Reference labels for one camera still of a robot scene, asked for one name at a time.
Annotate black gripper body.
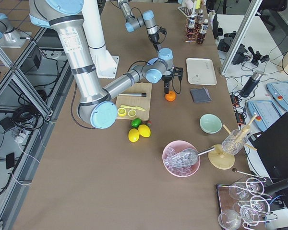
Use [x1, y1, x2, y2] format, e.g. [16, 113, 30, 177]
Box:
[161, 67, 183, 88]
[148, 26, 167, 45]

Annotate orange fruit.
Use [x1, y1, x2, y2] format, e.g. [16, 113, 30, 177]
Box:
[165, 91, 176, 102]

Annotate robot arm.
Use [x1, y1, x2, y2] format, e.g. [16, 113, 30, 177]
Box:
[29, 0, 183, 129]
[117, 0, 167, 53]

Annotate cream rabbit tray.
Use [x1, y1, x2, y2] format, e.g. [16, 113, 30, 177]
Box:
[186, 57, 217, 86]

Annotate steel muddler black tip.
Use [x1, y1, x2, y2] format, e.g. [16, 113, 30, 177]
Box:
[119, 92, 147, 97]

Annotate wooden cutting board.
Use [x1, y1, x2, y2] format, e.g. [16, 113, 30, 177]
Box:
[116, 83, 152, 121]

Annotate grey folded cloth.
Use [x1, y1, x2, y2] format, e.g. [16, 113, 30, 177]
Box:
[190, 87, 212, 104]

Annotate yellow plastic knife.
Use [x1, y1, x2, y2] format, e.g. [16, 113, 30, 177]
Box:
[120, 105, 146, 112]

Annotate tea bottle back left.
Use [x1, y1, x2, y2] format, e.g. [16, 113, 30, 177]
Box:
[186, 14, 197, 41]

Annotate tea bottle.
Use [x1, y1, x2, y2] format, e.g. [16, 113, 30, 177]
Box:
[197, 9, 204, 26]
[186, 14, 197, 41]
[196, 19, 209, 44]

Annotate tea bottle front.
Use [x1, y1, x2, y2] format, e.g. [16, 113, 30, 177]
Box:
[196, 19, 209, 44]

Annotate white cup rack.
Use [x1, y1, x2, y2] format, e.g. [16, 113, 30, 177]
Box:
[178, 0, 202, 18]

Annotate lemon half lower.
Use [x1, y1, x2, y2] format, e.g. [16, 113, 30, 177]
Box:
[127, 109, 137, 117]

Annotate lemon half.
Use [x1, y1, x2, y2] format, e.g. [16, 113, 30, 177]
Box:
[127, 109, 137, 117]
[117, 107, 127, 117]

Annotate pink cup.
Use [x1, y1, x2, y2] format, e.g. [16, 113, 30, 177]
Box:
[184, 0, 194, 9]

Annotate tea bottle back right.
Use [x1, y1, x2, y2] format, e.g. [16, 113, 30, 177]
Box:
[197, 9, 204, 26]

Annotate green lime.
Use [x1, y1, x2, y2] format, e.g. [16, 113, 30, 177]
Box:
[131, 118, 142, 128]

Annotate yellow lemon upper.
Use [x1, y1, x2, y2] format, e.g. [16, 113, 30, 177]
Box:
[138, 124, 151, 138]

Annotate yellow lemon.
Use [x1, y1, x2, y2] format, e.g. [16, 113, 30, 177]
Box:
[128, 128, 140, 143]
[138, 124, 151, 138]

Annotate lemon half upper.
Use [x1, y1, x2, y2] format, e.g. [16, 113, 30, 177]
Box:
[117, 107, 127, 117]

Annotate green bowl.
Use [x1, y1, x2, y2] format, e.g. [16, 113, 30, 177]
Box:
[200, 114, 222, 134]

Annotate yellow lemon lower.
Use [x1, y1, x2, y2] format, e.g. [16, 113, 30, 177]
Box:
[128, 128, 140, 143]

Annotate pink bowl with ice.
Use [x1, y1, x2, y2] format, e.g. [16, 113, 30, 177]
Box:
[162, 140, 201, 177]

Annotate metal ice scoop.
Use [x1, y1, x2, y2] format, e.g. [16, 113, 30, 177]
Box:
[177, 147, 215, 167]

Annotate black thermos bottle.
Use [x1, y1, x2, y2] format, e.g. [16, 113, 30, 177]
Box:
[240, 70, 263, 98]

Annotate glass cup on stand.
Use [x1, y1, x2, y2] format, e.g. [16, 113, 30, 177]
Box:
[222, 129, 248, 155]

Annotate wooden cup tree stand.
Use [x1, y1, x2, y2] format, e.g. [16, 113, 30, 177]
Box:
[208, 114, 257, 170]

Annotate teach pendant near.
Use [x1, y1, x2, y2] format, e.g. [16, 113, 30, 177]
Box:
[247, 100, 283, 131]

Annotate teach pendant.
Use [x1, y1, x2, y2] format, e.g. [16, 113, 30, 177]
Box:
[266, 80, 288, 111]
[247, 100, 283, 131]

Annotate teach pendant far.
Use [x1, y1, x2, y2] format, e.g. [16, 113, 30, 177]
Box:
[266, 80, 288, 111]

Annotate wine glass rack tray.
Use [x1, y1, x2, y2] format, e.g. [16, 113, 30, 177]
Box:
[216, 176, 278, 230]

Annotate copper wire bottle rack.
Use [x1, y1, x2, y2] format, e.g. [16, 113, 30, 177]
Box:
[185, 13, 209, 44]

